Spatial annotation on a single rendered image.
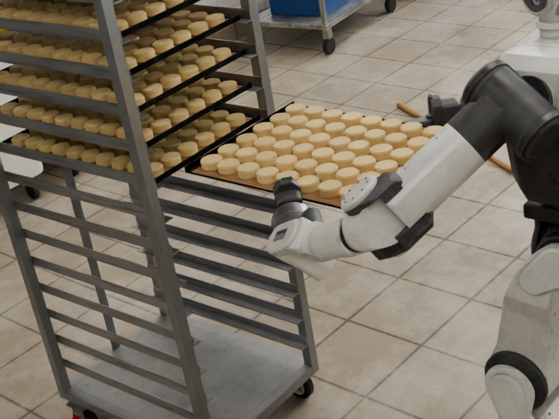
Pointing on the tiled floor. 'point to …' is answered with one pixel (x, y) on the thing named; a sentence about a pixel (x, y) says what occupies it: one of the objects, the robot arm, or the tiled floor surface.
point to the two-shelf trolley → (319, 19)
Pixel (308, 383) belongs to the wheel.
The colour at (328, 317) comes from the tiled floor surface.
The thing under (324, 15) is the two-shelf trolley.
